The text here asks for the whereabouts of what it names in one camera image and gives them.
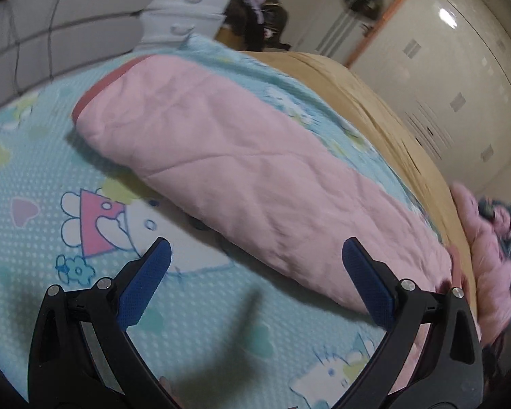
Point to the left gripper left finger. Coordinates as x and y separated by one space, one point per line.
81 355

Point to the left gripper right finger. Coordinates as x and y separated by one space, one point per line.
430 356

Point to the pink quilted jacket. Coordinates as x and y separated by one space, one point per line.
256 184

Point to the hello kitty blue blanket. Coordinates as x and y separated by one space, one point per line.
227 330

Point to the pink floral duvet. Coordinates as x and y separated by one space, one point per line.
491 266

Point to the tan bed cover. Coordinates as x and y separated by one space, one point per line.
354 101

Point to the white wardrobe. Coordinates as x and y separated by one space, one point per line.
444 67

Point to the white drawer chest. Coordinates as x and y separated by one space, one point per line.
170 22

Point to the black backpack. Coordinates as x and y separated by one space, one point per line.
255 37

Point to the white door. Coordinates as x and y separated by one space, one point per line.
337 33

